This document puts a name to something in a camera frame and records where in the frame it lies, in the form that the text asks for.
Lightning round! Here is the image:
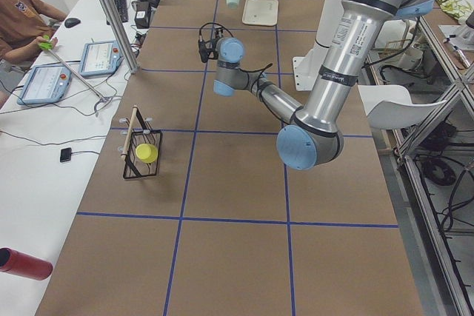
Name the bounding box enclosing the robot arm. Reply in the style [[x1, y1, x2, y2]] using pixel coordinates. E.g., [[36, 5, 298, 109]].
[[213, 0, 434, 169]]

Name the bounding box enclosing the cream rabbit tray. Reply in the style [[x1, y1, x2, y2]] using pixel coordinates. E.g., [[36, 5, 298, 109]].
[[242, 0, 278, 27]]

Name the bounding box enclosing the yellow cup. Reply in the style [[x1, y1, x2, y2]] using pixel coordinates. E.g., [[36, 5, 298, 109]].
[[135, 144, 158, 164]]

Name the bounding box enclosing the black power adapter box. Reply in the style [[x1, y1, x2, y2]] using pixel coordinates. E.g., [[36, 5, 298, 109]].
[[134, 1, 151, 29]]

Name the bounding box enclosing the right teach pendant tablet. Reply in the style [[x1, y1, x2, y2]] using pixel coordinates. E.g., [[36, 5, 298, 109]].
[[79, 41, 123, 78]]

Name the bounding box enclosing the teach pendant tablet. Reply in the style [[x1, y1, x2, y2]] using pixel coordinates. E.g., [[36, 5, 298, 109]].
[[17, 65, 71, 105], [79, 41, 123, 78]]

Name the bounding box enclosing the black computer mouse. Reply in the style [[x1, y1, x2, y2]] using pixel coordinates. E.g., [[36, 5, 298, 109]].
[[64, 18, 81, 28]]

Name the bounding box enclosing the white chair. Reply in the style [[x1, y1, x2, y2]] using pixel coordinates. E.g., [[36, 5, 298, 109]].
[[357, 84, 447, 130]]

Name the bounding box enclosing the metal reacher stick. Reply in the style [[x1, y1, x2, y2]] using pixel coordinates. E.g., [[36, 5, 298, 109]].
[[36, 36, 112, 117]]

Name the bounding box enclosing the person in brown shirt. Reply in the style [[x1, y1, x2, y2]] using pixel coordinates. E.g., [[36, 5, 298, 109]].
[[1, 0, 67, 64]]

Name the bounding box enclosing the left teach pendant tablet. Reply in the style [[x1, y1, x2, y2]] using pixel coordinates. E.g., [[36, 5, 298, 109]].
[[17, 65, 71, 105]]

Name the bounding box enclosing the small black square device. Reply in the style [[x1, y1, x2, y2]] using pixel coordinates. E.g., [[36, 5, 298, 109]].
[[59, 147, 73, 163]]

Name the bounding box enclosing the red cylinder bottle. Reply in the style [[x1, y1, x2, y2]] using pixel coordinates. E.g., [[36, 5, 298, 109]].
[[1, 247, 53, 280]]

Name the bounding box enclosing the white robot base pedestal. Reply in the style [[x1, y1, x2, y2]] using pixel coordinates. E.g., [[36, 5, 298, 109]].
[[293, 0, 344, 91]]

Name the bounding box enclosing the aluminium frame post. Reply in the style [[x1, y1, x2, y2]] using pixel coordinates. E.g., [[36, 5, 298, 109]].
[[99, 0, 138, 74]]

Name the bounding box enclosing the wooden rack handle dowel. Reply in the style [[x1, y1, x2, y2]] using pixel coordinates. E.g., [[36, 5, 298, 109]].
[[121, 105, 138, 161]]

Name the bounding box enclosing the black wire cup rack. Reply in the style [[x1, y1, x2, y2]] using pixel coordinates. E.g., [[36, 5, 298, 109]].
[[118, 105, 163, 180]]

